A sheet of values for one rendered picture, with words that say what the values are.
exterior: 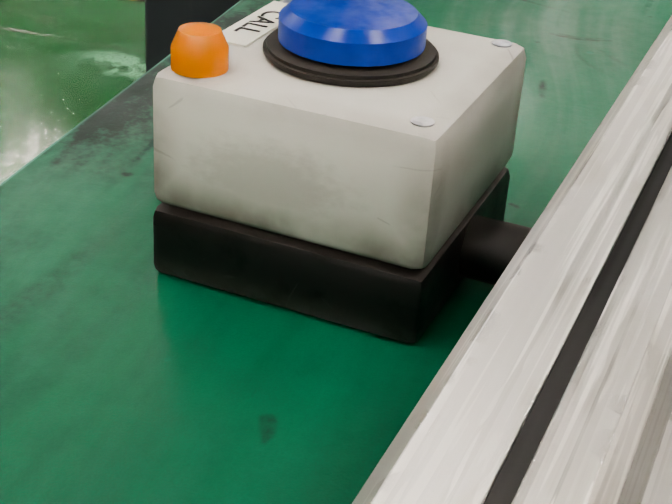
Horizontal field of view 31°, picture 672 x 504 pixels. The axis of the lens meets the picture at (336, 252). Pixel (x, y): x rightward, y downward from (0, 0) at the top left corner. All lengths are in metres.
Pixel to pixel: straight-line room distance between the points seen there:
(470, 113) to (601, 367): 0.15
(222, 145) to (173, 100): 0.02
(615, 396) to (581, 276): 0.03
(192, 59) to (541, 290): 0.16
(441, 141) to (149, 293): 0.09
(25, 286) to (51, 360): 0.04
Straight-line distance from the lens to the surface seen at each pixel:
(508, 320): 0.17
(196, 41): 0.31
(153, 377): 0.30
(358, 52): 0.31
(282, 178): 0.31
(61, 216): 0.37
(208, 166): 0.32
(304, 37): 0.32
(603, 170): 0.22
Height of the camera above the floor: 0.95
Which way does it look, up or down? 29 degrees down
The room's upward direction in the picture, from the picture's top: 4 degrees clockwise
